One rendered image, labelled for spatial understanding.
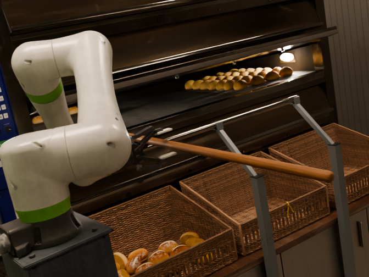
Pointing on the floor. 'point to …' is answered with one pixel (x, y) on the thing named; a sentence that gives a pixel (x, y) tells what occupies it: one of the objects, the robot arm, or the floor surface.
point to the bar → (341, 193)
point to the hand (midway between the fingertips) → (167, 142)
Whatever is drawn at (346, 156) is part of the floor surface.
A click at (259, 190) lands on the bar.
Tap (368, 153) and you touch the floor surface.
